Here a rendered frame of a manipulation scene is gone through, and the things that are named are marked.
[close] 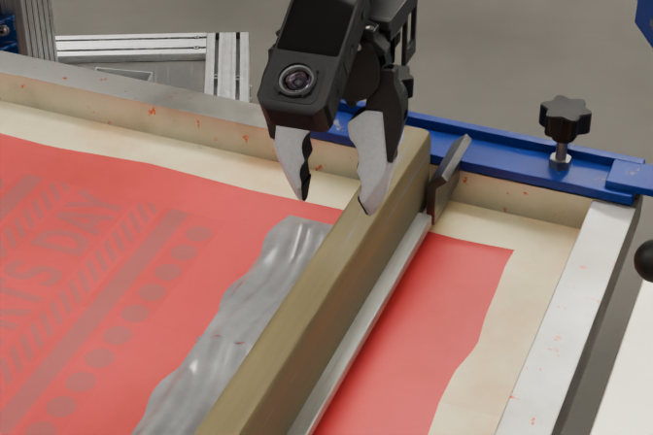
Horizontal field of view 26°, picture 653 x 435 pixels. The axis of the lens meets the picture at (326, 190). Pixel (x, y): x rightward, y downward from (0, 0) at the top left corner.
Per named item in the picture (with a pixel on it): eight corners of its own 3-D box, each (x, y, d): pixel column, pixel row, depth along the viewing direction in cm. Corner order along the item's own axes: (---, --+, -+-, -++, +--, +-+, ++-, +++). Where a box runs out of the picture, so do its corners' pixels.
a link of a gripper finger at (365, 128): (429, 181, 103) (409, 66, 98) (402, 224, 98) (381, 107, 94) (389, 179, 104) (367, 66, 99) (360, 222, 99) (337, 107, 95)
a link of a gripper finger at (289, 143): (328, 167, 105) (352, 64, 100) (299, 209, 101) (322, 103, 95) (291, 151, 106) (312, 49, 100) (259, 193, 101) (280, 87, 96)
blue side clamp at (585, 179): (307, 183, 133) (306, 119, 129) (326, 155, 137) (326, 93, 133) (624, 254, 124) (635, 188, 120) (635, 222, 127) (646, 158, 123)
